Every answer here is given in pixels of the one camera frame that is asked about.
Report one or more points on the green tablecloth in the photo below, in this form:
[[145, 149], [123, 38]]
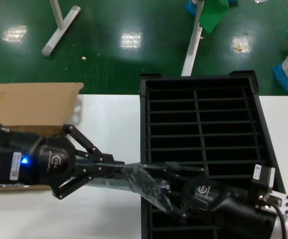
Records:
[[213, 15]]

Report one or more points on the brown cardboard box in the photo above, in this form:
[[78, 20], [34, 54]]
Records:
[[34, 104]]

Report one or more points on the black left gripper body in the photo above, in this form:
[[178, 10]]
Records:
[[56, 159]]

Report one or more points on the white table leg with foot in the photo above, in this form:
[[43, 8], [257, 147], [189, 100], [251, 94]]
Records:
[[59, 32], [191, 52]]

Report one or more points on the silver right wrist bracket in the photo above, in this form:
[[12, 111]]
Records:
[[283, 201]]

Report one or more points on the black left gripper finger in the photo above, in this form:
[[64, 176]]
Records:
[[84, 174], [94, 154]]

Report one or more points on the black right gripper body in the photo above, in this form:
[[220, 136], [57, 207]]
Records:
[[201, 194]]

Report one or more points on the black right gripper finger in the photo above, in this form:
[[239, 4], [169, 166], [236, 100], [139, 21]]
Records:
[[181, 211], [178, 174]]

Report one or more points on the black slotted container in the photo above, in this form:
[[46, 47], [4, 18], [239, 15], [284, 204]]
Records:
[[143, 124]]

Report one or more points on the grey antistatic bag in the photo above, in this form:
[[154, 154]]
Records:
[[104, 179]]

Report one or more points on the crumpled silver wrapper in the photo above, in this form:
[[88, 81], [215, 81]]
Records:
[[258, 1]]

